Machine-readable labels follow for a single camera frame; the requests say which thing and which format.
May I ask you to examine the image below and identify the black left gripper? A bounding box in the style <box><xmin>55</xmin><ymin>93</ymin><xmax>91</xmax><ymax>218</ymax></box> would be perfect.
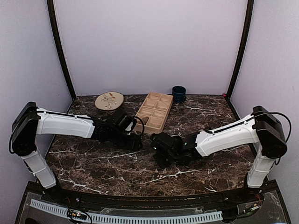
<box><xmin>109</xmin><ymin>128</ymin><xmax>143</xmax><ymax>151</ymax></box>

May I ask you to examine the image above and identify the tan beige sock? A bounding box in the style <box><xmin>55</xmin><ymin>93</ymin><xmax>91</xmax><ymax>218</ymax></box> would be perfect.
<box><xmin>142</xmin><ymin>117</ymin><xmax>149</xmax><ymax>125</ymax></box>

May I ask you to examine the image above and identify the wooden compartment tray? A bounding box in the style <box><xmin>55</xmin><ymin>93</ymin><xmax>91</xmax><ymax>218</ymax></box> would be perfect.
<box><xmin>136</xmin><ymin>92</ymin><xmax>173</xmax><ymax>134</ymax></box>

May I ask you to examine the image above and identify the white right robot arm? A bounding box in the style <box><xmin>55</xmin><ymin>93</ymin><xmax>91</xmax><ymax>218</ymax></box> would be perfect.
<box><xmin>150</xmin><ymin>106</ymin><xmax>290</xmax><ymax>203</ymax></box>

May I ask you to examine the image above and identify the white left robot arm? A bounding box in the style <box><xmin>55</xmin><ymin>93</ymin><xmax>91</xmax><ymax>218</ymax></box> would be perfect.
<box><xmin>9</xmin><ymin>102</ymin><xmax>143</xmax><ymax>203</ymax></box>

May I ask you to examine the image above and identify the cream floral plate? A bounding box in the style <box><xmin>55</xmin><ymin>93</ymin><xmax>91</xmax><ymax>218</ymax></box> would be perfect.
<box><xmin>95</xmin><ymin>92</ymin><xmax>124</xmax><ymax>111</ymax></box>

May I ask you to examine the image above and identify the dark blue mug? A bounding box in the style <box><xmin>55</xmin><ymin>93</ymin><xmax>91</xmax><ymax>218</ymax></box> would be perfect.
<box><xmin>172</xmin><ymin>86</ymin><xmax>186</xmax><ymax>104</ymax></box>

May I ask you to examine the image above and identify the white slotted cable duct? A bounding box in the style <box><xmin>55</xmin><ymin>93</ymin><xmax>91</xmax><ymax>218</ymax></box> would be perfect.
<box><xmin>29</xmin><ymin>199</ymin><xmax>223</xmax><ymax>224</ymax></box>

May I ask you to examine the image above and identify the black left frame post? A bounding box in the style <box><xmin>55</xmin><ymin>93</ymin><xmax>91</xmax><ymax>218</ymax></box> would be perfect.
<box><xmin>47</xmin><ymin>0</ymin><xmax>77</xmax><ymax>101</ymax></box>

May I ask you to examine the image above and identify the black frame post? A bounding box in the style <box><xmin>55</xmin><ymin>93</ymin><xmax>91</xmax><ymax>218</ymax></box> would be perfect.
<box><xmin>226</xmin><ymin>0</ymin><xmax>255</xmax><ymax>98</ymax></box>
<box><xmin>47</xmin><ymin>0</ymin><xmax>77</xmax><ymax>101</ymax></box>

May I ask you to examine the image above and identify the black right frame post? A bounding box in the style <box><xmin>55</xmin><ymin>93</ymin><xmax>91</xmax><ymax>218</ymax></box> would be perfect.
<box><xmin>226</xmin><ymin>0</ymin><xmax>255</xmax><ymax>98</ymax></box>

